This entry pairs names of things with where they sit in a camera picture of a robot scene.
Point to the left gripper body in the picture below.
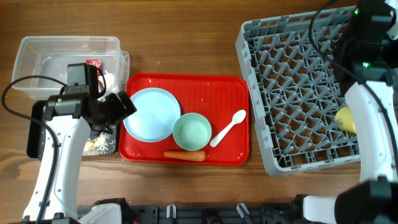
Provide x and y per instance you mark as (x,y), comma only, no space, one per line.
(101,128)

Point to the white tissue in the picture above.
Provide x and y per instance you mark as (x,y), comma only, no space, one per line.
(109,81)

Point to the rice and food scraps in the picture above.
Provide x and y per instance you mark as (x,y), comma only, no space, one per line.
(102,145)

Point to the red snack wrapper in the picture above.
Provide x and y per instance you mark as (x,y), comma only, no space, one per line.
(94,62)

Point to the green bowl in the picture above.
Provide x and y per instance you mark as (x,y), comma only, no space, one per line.
(192,131)

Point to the yellow plastic cup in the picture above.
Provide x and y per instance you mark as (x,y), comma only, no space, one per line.
(345,119)

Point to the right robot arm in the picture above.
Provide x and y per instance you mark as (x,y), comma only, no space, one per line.
(364,60)

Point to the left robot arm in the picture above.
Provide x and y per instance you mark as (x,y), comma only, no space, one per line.
(69,118)

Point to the black food waste tray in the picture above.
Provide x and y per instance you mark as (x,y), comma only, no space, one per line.
(37,135)

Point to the clear plastic waste bin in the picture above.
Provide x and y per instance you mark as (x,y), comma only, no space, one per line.
(61,58)

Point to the grey dishwasher rack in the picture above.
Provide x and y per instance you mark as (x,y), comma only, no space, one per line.
(295,93)

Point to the light blue plate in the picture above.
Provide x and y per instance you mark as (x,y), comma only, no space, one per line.
(157,112)

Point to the orange carrot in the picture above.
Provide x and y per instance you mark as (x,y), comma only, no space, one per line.
(195,156)

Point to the white plastic spoon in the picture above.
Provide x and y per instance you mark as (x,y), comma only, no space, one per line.
(237,118)

